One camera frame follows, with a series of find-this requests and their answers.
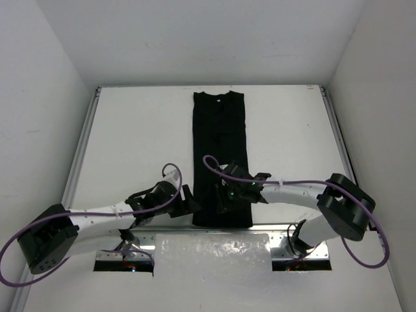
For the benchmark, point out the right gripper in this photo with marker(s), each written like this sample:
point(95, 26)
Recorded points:
point(221, 188)

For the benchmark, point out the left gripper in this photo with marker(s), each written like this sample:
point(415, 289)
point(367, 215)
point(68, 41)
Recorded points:
point(187, 201)

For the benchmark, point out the black t-shirt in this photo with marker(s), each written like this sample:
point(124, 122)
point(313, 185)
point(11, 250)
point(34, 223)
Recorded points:
point(218, 129)

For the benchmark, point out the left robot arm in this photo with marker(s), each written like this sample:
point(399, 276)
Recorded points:
point(59, 233)

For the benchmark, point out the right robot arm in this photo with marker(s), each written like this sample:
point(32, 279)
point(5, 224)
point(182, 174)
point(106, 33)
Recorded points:
point(343, 208)

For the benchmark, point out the white front cover panel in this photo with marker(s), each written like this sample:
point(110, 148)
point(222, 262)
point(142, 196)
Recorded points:
point(185, 281)

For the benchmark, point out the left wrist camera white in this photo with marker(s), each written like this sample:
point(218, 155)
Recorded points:
point(173, 178)

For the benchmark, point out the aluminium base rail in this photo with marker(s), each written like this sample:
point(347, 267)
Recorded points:
point(269, 242)

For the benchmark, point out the right aluminium frame rail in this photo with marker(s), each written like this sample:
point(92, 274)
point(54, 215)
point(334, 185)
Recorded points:
point(339, 138)

